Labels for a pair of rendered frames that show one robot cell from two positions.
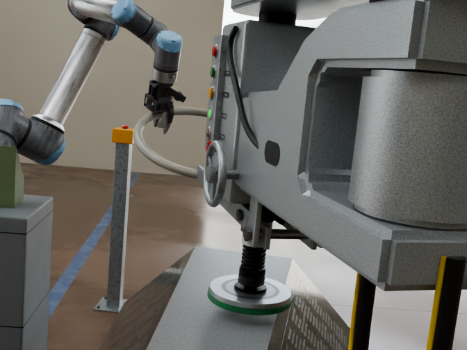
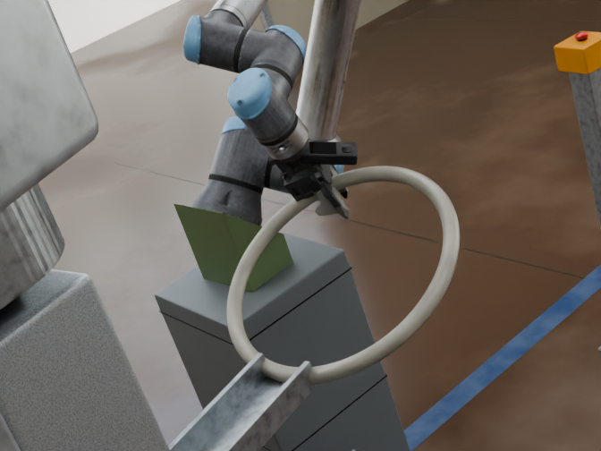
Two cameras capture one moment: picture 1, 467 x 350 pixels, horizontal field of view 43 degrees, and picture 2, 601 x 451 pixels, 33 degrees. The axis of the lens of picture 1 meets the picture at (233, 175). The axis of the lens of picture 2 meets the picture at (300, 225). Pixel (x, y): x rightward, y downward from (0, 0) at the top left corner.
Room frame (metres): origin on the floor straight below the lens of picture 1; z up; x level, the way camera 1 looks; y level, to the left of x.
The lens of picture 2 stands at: (1.26, -1.37, 2.08)
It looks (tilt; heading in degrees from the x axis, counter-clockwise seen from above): 24 degrees down; 62
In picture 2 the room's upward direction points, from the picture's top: 19 degrees counter-clockwise
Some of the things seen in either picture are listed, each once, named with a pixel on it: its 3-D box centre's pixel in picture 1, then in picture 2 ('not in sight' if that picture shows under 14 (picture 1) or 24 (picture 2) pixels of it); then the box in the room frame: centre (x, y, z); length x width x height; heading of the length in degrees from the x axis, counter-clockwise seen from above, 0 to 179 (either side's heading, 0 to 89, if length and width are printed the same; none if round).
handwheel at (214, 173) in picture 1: (229, 174); not in sight; (1.31, 0.01, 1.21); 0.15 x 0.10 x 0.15; 17
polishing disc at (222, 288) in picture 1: (250, 290); not in sight; (1.46, -0.07, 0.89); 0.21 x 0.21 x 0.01
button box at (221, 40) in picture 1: (217, 93); not in sight; (1.50, 0.06, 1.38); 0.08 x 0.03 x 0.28; 17
